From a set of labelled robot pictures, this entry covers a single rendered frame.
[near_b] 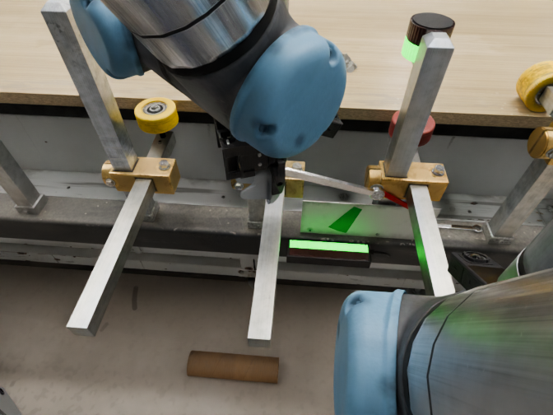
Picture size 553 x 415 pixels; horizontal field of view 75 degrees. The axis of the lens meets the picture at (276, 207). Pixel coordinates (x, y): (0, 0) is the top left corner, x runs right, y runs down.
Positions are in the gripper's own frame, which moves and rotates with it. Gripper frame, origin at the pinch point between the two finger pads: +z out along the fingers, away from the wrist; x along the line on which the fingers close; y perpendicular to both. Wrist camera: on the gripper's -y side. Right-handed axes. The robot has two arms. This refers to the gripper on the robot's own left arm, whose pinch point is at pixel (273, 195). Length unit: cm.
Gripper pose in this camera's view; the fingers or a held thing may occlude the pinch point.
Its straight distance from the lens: 56.9
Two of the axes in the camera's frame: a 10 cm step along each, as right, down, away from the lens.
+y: -9.6, 2.0, -1.7
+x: 2.7, 7.3, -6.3
